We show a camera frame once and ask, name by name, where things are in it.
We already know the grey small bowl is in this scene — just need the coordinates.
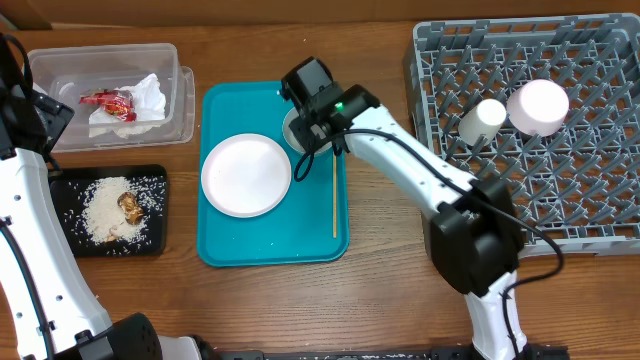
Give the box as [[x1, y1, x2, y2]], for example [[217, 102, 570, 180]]
[[282, 107, 305, 155]]

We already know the red snack wrapper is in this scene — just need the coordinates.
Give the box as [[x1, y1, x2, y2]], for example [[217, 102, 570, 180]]
[[79, 90, 137, 122]]

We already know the teal serving tray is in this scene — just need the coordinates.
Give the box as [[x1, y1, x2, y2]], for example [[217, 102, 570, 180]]
[[197, 81, 350, 267]]

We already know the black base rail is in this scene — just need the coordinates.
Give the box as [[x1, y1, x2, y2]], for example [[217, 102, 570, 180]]
[[215, 345, 571, 360]]

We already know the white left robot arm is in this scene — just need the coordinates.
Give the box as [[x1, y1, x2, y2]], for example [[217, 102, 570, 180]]
[[1, 34, 214, 360]]

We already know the brown food scrap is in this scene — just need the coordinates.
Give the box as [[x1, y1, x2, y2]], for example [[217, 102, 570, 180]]
[[117, 192, 144, 225]]

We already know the grey dishwasher rack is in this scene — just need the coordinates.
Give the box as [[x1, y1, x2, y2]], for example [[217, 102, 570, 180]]
[[404, 13, 639, 256]]

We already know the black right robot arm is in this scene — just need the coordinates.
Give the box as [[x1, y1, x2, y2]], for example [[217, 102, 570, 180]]
[[280, 57, 528, 359]]

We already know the large white plate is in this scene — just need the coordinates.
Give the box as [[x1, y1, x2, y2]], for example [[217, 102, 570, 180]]
[[201, 133, 292, 218]]

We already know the clear plastic waste bin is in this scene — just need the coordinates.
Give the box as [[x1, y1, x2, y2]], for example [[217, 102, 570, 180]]
[[28, 43, 195, 153]]

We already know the wooden chopstick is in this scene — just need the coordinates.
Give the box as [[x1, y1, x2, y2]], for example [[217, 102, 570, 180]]
[[332, 154, 338, 239]]

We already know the white cup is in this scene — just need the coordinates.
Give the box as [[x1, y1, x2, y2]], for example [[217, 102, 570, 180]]
[[458, 99, 507, 146]]

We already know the small white plate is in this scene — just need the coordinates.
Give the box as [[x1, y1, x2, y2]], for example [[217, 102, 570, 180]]
[[506, 79, 570, 137]]

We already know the pile of white rice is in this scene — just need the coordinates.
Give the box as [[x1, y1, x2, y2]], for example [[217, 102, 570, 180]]
[[61, 175, 167, 247]]

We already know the black food waste tray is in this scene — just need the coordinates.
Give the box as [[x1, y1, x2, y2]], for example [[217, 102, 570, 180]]
[[49, 164, 169, 257]]

